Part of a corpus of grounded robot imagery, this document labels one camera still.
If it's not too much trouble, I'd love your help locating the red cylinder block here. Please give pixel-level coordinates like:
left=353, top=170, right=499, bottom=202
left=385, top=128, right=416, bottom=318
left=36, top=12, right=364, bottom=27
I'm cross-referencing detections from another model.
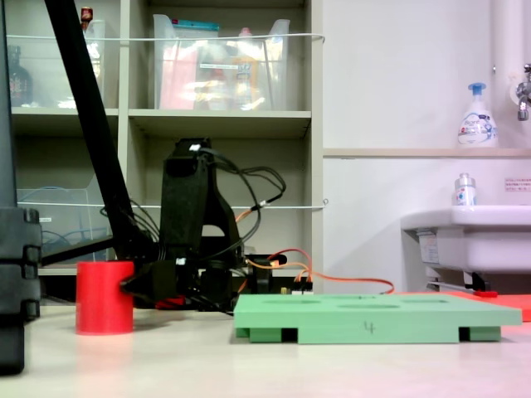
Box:
left=75, top=260, right=135, bottom=336

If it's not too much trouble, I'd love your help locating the clear file holder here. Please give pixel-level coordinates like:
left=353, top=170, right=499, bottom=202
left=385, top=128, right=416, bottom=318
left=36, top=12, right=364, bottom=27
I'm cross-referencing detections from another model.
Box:
left=17, top=173, right=116, bottom=269

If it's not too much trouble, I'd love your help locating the circuit board with wires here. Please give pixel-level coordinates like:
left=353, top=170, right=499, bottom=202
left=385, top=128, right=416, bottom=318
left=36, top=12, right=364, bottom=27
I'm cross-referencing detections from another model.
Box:
left=279, top=284, right=315, bottom=297

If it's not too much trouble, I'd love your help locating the white blue soap pump bottle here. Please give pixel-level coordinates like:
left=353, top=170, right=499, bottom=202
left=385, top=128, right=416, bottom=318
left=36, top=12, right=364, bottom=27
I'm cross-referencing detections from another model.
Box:
left=457, top=81, right=499, bottom=149

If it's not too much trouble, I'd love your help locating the pink-capped bottle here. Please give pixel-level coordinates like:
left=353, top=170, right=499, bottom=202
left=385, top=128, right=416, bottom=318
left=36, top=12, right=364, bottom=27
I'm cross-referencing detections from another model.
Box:
left=231, top=27, right=261, bottom=110

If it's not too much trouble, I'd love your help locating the clear plastic storage box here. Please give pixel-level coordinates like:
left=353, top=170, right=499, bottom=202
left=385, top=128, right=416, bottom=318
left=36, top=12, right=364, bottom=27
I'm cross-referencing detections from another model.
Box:
left=6, top=18, right=107, bottom=110

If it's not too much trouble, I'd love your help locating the white sink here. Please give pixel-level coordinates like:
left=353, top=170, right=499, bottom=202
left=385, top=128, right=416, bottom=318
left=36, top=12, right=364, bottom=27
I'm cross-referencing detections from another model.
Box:
left=400, top=204, right=531, bottom=294

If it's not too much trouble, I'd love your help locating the large clear plastic bin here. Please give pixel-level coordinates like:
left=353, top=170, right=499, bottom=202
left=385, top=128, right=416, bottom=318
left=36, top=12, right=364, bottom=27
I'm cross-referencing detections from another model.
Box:
left=152, top=14, right=291, bottom=112

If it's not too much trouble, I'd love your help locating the notched black stack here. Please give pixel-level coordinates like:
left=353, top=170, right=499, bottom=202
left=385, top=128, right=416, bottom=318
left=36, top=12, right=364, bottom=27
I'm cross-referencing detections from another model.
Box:
left=0, top=206, right=43, bottom=376

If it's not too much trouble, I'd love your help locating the white cord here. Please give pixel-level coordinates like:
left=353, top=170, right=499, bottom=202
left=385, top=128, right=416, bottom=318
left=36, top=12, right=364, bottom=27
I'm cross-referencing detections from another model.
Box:
left=17, top=198, right=330, bottom=211

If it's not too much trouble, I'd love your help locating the black wire bundle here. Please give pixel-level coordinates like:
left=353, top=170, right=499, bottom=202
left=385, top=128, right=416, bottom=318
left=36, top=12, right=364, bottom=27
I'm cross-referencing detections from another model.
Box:
left=198, top=147, right=288, bottom=270

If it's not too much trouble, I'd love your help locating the teal-edged packet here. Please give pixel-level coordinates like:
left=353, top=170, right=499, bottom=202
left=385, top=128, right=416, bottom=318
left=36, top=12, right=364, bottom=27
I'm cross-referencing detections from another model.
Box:
left=171, top=18, right=221, bottom=41

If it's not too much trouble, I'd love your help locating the green shape-sorting board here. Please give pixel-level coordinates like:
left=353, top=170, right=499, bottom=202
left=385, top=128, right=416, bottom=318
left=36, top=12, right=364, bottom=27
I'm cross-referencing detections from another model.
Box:
left=233, top=292, right=523, bottom=345

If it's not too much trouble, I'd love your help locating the metal faucet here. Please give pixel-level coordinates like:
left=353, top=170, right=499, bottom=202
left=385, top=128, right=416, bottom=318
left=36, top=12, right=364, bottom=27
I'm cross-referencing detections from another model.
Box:
left=513, top=63, right=531, bottom=123

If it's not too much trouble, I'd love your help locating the red wire bundle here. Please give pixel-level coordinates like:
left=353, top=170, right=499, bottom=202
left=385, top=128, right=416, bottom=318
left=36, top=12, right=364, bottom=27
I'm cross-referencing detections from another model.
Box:
left=154, top=294, right=188, bottom=310

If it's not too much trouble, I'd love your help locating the white vertical pipe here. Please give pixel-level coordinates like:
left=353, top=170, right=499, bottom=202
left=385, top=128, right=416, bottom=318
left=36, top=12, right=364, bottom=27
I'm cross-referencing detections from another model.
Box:
left=490, top=0, right=531, bottom=149

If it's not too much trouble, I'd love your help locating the small clear sanitizer bottle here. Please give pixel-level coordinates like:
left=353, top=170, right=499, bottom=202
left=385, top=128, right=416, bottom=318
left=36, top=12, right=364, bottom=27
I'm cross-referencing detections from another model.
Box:
left=451, top=172, right=478, bottom=207

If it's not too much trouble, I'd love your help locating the black tripod leg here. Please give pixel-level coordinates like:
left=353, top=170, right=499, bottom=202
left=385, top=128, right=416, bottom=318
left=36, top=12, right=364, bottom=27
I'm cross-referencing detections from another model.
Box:
left=41, top=0, right=163, bottom=310

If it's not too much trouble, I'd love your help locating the pink wall sticker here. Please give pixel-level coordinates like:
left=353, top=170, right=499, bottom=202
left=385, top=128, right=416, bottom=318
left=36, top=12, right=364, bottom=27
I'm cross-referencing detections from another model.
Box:
left=504, top=177, right=531, bottom=193

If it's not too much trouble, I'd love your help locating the beige shelf unit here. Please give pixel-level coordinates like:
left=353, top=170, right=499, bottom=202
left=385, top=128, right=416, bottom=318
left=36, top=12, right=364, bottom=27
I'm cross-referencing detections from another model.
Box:
left=0, top=0, right=325, bottom=307

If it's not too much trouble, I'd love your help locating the dark grey upright post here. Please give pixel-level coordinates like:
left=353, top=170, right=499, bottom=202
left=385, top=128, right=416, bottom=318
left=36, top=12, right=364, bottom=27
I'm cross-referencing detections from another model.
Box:
left=0, top=0, right=21, bottom=209

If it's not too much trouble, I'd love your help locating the dark glass bottle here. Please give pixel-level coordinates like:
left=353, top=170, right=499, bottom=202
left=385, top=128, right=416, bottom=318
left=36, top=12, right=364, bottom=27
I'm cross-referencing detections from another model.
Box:
left=7, top=45, right=34, bottom=108

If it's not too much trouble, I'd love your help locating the orange cable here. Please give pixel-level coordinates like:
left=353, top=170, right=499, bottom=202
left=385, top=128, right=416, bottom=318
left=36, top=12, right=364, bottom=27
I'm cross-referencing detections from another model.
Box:
left=235, top=247, right=396, bottom=296

